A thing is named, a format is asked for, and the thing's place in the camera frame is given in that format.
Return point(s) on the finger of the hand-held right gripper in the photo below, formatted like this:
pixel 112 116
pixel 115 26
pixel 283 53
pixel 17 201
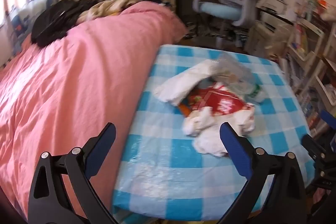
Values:
pixel 324 158
pixel 328 117

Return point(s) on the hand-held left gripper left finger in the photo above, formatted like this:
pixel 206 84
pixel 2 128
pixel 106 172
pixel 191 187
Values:
pixel 101 153

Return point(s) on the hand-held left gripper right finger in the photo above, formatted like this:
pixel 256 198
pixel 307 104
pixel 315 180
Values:
pixel 236 153

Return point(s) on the white paper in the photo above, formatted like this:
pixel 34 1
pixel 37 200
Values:
pixel 204 124

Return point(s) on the red snack packet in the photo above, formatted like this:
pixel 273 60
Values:
pixel 220 103

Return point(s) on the clear plastic bottle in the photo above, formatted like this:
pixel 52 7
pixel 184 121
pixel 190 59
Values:
pixel 236 74

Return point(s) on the white book rack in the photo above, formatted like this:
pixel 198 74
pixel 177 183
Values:
pixel 302 40
pixel 324 87

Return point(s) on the blue checked tablecloth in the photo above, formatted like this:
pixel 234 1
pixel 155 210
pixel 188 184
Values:
pixel 168 145

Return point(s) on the pink blanket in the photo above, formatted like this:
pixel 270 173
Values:
pixel 65 82

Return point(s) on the clear plastic bag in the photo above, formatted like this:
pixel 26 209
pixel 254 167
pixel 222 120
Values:
pixel 267 37

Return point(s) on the white printer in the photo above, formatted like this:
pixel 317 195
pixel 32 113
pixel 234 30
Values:
pixel 274 11

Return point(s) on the black clothing pile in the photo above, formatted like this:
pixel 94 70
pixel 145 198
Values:
pixel 52 22

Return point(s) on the cream printed cloth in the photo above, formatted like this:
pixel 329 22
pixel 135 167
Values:
pixel 105 7

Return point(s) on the whale print curtain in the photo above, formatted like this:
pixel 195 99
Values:
pixel 23 8

